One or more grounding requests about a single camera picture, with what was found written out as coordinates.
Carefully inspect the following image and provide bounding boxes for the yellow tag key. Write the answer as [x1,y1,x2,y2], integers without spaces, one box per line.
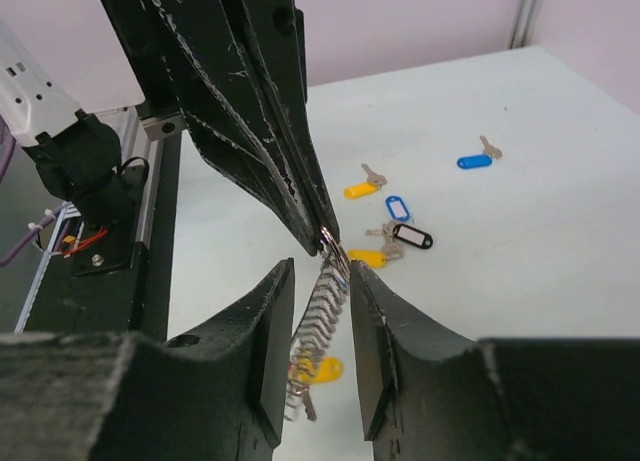
[347,221,405,269]
[292,357,344,422]
[343,163,387,200]

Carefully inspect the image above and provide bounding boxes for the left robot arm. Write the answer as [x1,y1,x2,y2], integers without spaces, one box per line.
[1,0,340,254]

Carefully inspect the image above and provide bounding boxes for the blue tag key far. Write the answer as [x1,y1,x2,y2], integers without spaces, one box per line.
[456,135,503,170]

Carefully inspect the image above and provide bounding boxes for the white slotted cable duct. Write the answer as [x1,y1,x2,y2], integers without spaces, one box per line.
[14,202,80,333]

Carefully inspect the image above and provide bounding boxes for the red-handled metal key organizer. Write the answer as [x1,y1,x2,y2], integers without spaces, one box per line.
[284,227,350,422]

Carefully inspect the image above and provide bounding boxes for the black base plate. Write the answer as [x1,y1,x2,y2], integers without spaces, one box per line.
[22,130,184,342]

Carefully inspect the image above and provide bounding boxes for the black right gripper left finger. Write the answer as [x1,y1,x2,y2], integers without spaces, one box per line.
[1,259,295,460]

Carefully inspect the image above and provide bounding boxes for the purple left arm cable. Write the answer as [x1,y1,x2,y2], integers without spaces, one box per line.
[0,115,76,268]

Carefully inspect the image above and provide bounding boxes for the black key tag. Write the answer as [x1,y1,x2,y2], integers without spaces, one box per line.
[392,223,434,250]

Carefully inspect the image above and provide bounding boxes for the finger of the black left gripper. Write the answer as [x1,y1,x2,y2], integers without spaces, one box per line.
[101,0,320,254]
[220,0,340,244]

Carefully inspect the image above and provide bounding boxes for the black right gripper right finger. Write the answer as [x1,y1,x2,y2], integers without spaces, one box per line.
[350,262,639,460]

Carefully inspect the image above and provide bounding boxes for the aluminium frame post right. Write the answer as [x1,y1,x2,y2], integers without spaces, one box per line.
[507,0,544,49]

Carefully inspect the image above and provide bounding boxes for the blue white key tag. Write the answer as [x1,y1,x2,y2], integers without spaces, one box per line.
[385,195,412,223]

